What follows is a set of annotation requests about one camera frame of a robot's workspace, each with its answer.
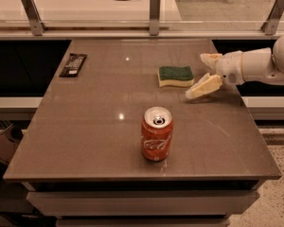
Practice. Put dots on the left metal railing bracket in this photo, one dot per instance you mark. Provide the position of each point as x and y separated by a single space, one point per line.
35 22

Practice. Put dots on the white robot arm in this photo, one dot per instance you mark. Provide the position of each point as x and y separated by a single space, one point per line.
263 65

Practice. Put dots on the red coca-cola can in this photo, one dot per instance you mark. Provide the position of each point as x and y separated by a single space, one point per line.
156 133

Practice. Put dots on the grey table drawer front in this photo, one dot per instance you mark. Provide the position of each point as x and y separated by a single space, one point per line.
143 203

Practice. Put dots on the green and yellow sponge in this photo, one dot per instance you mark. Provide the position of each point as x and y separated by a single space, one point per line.
175 76

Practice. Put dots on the right metal railing bracket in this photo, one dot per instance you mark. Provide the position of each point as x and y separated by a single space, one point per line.
269 27

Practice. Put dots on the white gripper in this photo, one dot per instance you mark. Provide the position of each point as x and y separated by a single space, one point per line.
230 67

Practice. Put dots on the middle metal railing bracket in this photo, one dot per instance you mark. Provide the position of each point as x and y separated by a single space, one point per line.
154 17

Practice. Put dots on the metal railing bracket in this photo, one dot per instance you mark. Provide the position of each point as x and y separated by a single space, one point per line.
269 27
154 17
35 22

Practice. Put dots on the dark chair at left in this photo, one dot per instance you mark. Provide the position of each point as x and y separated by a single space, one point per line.
10 139

